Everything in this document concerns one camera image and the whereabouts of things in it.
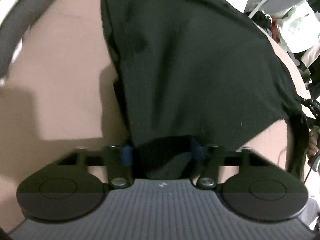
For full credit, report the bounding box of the light green quilted garment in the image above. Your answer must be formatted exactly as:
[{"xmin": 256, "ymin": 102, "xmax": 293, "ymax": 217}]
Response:
[{"xmin": 276, "ymin": 1, "xmax": 319, "ymax": 54}]

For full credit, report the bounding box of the person's right hand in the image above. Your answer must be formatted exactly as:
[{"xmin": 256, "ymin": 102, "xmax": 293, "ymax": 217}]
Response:
[{"xmin": 306, "ymin": 131, "xmax": 319, "ymax": 159}]

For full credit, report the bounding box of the black garment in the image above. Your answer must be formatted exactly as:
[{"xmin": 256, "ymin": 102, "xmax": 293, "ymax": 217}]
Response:
[{"xmin": 101, "ymin": 0, "xmax": 309, "ymax": 179}]

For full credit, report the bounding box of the grey curved chair frame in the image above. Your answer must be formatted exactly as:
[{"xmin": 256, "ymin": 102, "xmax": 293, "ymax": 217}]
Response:
[{"xmin": 1, "ymin": 0, "xmax": 54, "ymax": 79}]

